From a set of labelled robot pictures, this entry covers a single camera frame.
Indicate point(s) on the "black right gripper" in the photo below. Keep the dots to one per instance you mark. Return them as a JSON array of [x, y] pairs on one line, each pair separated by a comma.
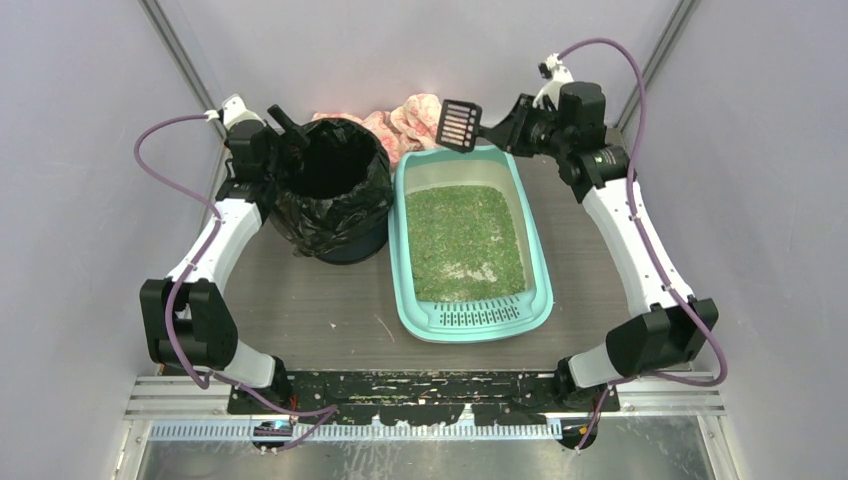
[[519, 121]]

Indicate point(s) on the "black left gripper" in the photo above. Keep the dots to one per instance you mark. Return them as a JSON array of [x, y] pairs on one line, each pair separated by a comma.
[[269, 142]]

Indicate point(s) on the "black litter scoop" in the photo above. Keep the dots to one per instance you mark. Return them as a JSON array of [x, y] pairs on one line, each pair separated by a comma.
[[459, 125]]

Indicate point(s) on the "bin with black bag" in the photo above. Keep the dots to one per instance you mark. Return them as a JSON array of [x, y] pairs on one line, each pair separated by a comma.
[[333, 204]]

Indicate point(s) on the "teal litter box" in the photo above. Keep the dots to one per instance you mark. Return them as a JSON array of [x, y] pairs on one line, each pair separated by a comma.
[[475, 321]]

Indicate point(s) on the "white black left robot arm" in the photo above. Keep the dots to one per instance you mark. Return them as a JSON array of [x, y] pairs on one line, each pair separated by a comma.
[[186, 321]]

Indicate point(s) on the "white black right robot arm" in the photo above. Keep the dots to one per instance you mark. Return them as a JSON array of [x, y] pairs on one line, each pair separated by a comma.
[[669, 323]]

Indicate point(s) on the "green litter pellets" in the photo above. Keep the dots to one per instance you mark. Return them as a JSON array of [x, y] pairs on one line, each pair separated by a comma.
[[462, 244]]

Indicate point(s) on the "pink patterned cloth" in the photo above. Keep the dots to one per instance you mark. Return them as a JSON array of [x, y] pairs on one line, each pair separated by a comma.
[[410, 127]]

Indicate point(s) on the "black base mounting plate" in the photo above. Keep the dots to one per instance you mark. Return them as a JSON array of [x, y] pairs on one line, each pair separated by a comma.
[[426, 398]]

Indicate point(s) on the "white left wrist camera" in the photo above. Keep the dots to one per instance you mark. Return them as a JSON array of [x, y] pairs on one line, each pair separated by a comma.
[[234, 110]]

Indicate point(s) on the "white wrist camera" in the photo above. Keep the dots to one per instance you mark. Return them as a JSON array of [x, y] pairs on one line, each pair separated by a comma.
[[556, 75], [234, 110]]

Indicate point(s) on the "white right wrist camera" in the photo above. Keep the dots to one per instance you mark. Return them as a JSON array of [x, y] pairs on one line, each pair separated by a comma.
[[556, 75]]

